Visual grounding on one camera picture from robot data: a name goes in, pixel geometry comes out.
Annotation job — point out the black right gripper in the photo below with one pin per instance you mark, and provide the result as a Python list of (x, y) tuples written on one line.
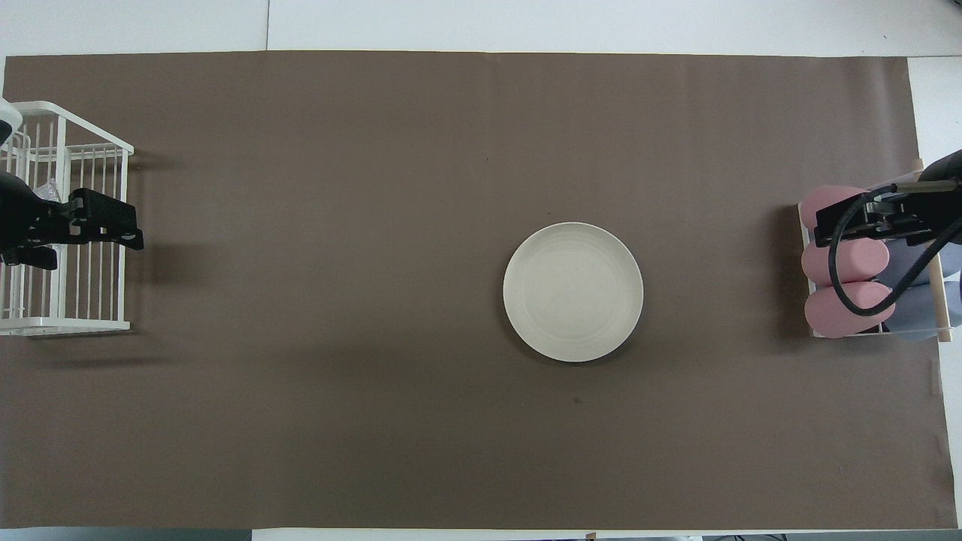
[(857, 218)]

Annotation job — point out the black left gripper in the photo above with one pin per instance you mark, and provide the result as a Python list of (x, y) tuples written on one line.
[(86, 210)]

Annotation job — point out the silver mesh sponge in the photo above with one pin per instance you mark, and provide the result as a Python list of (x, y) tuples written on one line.
[(51, 189)]

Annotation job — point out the cream round plate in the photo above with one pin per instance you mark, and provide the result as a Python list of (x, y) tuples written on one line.
[(573, 293)]

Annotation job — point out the pink cup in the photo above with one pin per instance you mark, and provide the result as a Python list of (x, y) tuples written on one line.
[(827, 319), (823, 203), (853, 263)]

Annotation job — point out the blue cup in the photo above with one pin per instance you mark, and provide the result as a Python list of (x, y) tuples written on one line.
[(948, 263), (913, 315)]

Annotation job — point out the cup holder with wooden bar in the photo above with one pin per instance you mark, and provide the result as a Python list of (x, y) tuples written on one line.
[(944, 323)]

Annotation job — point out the brown table mat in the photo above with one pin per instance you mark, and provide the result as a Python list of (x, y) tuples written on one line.
[(376, 225)]

